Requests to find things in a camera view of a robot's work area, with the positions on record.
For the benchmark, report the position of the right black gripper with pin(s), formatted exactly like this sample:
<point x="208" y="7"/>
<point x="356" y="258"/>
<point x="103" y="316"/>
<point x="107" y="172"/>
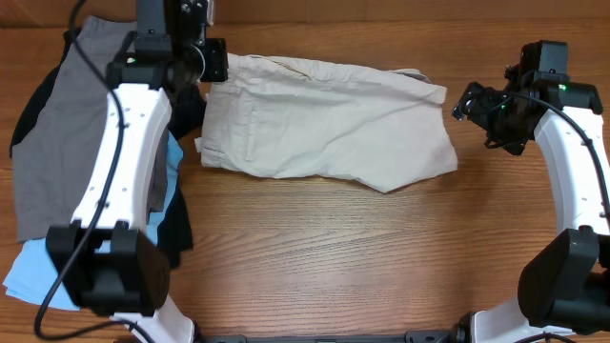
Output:
<point x="484" y="96"/>

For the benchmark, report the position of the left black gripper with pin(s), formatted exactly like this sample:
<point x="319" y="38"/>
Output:
<point x="213" y="47"/>

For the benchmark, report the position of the beige khaki shorts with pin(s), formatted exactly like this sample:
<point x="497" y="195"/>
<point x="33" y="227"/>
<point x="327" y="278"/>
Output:
<point x="282" y="117"/>

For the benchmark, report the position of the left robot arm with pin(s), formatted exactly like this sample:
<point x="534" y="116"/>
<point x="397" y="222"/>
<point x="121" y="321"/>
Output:
<point x="104" y="258"/>

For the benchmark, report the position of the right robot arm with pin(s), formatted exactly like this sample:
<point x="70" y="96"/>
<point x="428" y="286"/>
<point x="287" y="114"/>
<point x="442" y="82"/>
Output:
<point x="564" y="290"/>

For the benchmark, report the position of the black garment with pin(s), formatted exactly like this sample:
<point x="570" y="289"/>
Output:
<point x="174" y="230"/>

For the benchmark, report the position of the grey shorts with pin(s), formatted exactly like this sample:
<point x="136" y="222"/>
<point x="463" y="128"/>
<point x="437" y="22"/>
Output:
<point x="54" y="147"/>

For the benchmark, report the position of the light blue shorts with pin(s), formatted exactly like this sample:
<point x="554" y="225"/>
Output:
<point x="32" y="272"/>

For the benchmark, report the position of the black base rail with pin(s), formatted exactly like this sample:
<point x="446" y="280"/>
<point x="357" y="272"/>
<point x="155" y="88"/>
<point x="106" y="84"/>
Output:
<point x="409" y="337"/>

